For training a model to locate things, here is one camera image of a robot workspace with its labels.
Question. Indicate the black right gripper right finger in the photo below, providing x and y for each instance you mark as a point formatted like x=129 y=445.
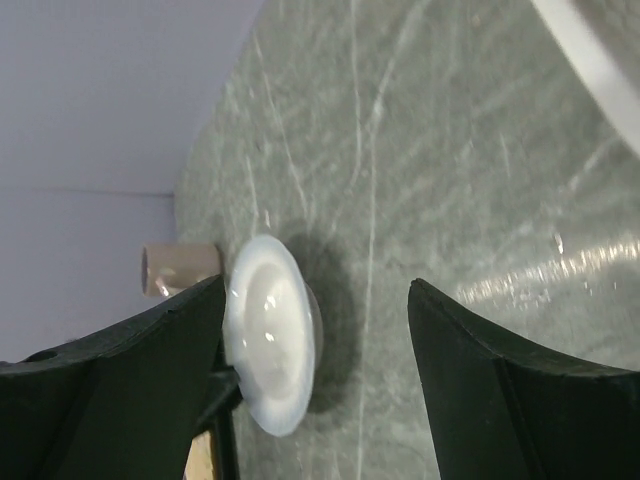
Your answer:
x=503 y=407

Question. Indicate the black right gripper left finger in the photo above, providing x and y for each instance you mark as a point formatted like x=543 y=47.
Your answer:
x=121 y=403

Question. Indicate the white perforated plastic bin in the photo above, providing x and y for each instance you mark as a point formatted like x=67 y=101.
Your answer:
x=600 y=39

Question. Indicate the cream painted plate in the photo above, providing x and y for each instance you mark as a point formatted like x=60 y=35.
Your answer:
x=200 y=463

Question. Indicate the black plastic tray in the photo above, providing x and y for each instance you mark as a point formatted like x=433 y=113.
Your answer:
x=222 y=396

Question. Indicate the pink ceramic mug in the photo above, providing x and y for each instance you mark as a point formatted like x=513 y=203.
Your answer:
x=167 y=269

